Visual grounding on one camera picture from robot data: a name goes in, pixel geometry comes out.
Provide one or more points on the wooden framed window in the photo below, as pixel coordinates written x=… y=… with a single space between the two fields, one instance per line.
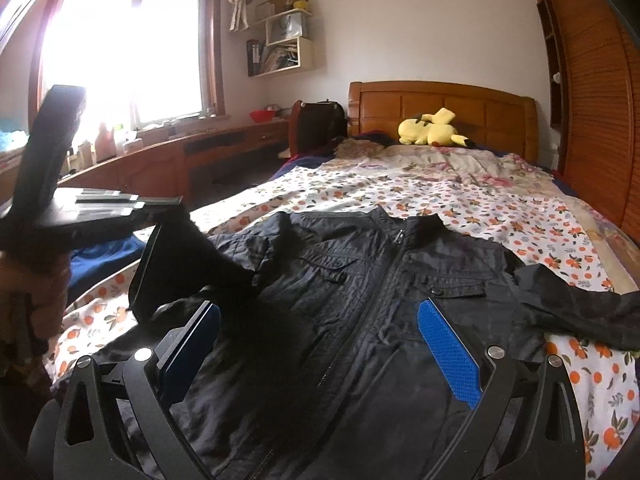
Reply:
x=125 y=50

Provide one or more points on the pale pink floral quilt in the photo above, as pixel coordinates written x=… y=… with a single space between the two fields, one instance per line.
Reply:
x=450 y=170

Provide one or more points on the red bowl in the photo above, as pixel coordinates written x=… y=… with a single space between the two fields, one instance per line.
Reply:
x=262 y=116

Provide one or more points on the white wall shelf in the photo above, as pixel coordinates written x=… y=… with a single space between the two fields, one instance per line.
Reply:
x=295 y=50

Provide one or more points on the folded blue cloth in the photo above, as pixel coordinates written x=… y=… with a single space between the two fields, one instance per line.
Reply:
x=107 y=265

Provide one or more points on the black jacket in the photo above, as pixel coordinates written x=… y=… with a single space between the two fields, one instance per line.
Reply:
x=360 y=320

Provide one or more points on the wooden chair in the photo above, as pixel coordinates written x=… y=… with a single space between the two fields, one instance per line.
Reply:
x=295 y=125

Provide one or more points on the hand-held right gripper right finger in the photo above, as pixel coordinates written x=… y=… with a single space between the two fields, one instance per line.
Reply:
x=450 y=355

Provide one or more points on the person's left forearm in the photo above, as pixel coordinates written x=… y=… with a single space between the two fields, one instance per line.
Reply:
x=35 y=285

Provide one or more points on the small yellow toy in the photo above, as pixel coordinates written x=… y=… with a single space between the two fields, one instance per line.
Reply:
x=301 y=2

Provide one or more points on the yellow plush toy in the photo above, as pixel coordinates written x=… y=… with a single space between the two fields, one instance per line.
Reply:
x=430 y=130

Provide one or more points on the wooden bed headboard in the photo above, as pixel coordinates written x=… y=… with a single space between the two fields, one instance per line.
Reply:
x=380 y=105

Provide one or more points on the brown fuzzy cushion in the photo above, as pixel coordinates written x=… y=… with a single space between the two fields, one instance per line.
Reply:
x=357 y=148

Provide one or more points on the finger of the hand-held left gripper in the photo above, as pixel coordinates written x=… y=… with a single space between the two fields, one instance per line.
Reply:
x=160 y=202

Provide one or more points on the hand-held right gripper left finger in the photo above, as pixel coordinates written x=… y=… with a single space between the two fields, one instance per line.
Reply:
x=199 y=345

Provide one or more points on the wooden wardrobe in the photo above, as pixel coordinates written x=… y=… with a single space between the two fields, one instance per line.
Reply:
x=595 y=100

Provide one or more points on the long wooden desk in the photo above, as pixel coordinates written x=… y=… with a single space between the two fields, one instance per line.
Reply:
x=165 y=160

